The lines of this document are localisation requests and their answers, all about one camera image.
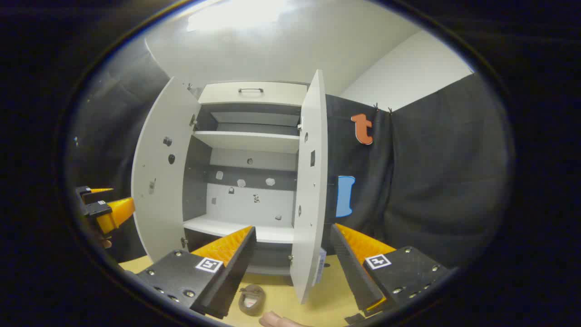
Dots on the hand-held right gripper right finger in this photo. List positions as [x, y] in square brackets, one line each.
[352, 272]

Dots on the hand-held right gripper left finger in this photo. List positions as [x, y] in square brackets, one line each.
[231, 277]

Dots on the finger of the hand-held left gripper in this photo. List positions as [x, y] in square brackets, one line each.
[115, 213]
[97, 195]

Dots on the brown fuzzy shoe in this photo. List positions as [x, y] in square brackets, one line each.
[252, 302]

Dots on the white cabinet door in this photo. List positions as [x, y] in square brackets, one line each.
[311, 204]
[159, 204]

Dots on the white shoe cabinet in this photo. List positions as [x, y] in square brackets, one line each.
[245, 141]

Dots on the white cabinet drawer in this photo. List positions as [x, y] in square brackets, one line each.
[218, 93]

